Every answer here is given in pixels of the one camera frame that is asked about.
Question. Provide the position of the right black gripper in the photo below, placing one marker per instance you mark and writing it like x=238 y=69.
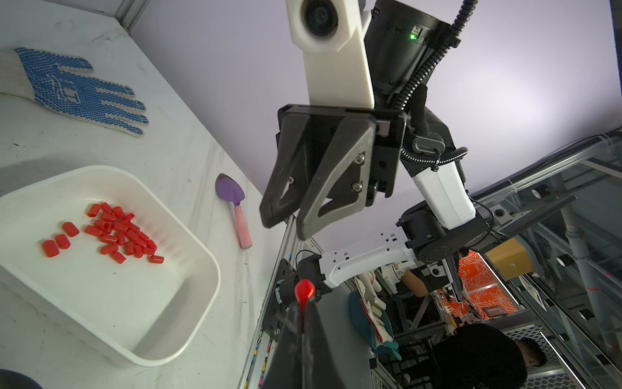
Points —
x=361 y=154

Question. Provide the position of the blue dotted work glove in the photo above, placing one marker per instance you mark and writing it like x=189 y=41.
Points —
x=64 y=84

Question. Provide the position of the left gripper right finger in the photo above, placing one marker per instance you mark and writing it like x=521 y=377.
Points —
x=318 y=367

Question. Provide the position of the pink purple handled tool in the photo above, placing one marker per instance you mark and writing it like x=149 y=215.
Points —
x=231 y=192

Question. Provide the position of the black round screw base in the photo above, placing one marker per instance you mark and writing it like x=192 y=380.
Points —
x=15 y=380

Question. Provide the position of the white plastic tray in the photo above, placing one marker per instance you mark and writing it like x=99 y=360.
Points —
x=135 y=312

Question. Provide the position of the person in black clothes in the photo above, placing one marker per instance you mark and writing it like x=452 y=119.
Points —
x=478 y=355

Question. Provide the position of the pile of red sleeves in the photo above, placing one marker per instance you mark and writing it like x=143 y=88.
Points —
x=115 y=229

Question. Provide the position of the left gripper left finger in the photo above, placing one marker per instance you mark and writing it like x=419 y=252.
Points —
x=285 y=371

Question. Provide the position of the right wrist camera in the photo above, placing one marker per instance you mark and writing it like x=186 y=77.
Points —
x=330 y=35

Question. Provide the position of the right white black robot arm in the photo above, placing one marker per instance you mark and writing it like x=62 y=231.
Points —
x=404 y=46

